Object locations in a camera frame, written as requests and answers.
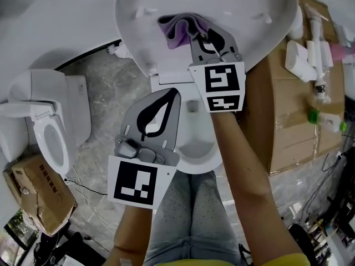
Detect black floor cable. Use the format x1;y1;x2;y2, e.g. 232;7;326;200
64;178;109;196

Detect white toilet with tank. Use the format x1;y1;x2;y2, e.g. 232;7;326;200
0;69;92;176

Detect purple and grey cloth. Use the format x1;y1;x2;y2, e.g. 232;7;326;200
157;12;212;50

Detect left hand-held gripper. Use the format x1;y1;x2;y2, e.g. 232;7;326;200
106;86;183;211

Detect person's left forearm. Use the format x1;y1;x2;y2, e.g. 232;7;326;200
104;203;155;266

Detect person's grey jeans legs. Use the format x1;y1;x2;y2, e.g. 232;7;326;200
144;170;242;266

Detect black bag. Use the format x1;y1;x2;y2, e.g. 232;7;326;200
33;231;92;266

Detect large flat cardboard box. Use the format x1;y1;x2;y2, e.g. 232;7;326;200
238;0;346;177

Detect white bottle with green caps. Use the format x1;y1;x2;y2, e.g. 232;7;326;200
307;109;347;132

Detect white paper roll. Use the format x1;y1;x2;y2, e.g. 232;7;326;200
115;40;134;59

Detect window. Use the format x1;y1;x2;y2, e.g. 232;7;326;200
0;209;37;266

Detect white smart toilet base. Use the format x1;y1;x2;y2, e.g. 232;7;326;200
149;65;226;175

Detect white brush tool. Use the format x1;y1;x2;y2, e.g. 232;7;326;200
305;3;333;104

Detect torn brown cardboard box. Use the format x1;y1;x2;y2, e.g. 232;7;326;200
2;154;78;237

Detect person's yellow shirt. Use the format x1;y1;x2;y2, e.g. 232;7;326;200
155;252;314;266

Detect white cleaner bottle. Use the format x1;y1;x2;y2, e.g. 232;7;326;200
285;40;317;83

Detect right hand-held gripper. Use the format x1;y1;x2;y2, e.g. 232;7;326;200
187;27;247;114

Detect person's right forearm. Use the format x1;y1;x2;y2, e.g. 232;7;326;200
210;111;308;266

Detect small white box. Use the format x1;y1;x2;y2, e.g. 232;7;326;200
320;42;333;66

